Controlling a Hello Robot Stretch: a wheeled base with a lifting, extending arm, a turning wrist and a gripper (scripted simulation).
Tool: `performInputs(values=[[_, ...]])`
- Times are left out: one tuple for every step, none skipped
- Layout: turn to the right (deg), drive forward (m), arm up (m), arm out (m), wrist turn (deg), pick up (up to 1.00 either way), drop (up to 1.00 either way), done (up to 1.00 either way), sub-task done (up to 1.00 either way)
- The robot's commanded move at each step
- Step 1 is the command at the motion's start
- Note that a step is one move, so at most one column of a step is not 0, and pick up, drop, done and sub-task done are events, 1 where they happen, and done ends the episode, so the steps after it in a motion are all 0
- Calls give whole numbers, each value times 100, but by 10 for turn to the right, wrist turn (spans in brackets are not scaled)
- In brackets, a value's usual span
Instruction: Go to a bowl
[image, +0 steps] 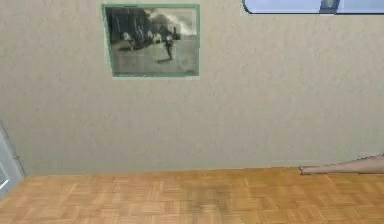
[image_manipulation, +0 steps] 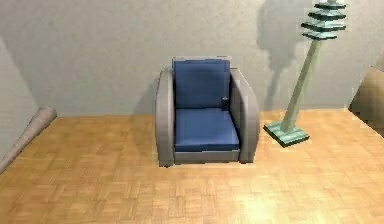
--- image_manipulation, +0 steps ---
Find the grey armchair with blue cushions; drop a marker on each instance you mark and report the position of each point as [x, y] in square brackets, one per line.
[203, 130]

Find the small black remote control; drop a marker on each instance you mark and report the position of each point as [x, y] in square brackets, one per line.
[225, 102]

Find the pale green floor lamp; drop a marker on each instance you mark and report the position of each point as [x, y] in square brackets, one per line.
[300, 87]

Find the tan wooden cabinet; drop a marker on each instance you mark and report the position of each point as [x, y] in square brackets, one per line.
[370, 96]

